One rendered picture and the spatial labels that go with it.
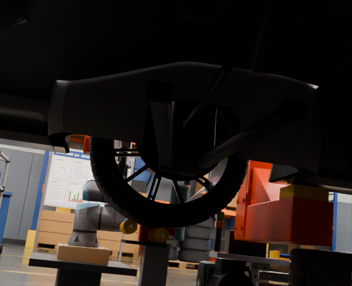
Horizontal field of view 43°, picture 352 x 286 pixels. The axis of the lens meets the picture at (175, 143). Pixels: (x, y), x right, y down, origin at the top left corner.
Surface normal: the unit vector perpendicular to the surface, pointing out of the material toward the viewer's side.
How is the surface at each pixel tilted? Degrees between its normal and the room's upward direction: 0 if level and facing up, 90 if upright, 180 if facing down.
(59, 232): 90
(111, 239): 90
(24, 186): 90
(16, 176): 90
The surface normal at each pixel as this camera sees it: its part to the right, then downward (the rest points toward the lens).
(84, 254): 0.28, -0.18
